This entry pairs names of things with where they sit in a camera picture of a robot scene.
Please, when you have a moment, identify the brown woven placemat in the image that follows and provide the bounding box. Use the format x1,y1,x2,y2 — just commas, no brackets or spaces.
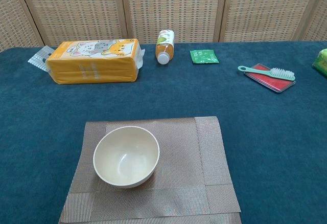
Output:
58,116,242,224

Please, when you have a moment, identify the beige round bowl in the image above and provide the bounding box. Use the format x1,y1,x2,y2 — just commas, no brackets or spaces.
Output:
92,126,160,189

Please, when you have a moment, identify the tea bottle with white cap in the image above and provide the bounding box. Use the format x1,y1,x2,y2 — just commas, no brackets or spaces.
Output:
155,29,175,65

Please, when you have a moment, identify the green sachet packet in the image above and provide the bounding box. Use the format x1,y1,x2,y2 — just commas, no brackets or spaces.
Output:
189,49,220,65

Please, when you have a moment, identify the orange cat-print tissue pack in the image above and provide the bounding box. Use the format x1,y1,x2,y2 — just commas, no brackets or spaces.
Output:
27,38,146,84

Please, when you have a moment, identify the woven rattan folding screen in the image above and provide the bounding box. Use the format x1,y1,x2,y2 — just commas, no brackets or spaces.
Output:
0,0,327,53

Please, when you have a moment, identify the red flat ink pad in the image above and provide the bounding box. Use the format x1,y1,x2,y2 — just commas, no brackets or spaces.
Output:
243,63,297,93

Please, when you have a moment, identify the mint green brush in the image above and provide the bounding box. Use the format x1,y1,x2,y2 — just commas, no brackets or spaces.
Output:
237,65,296,81

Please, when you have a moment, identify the green pocket tissue pack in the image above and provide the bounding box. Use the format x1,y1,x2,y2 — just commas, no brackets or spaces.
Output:
312,48,327,78

